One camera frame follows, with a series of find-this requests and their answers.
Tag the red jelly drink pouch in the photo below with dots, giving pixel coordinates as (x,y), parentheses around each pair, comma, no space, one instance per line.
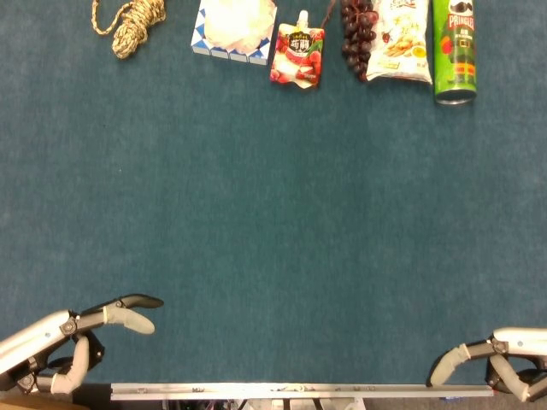
(298,55)

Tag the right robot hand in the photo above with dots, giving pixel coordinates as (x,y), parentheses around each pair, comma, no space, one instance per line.
(504,354)

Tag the dark purple grape bunch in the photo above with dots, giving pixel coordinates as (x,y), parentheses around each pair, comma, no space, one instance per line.
(358,36)

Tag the white snack chip bag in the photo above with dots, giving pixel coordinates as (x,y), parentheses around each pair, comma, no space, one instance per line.
(401,42)

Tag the green Pringles can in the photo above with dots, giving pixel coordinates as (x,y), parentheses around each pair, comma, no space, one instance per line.
(455,51)

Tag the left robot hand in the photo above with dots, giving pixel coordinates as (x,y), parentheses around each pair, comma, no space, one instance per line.
(55,331)

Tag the cardboard box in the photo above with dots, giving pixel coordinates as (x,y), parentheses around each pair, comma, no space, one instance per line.
(30,402)

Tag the blue white tissue box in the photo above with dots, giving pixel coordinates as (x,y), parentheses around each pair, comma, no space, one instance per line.
(234,29)

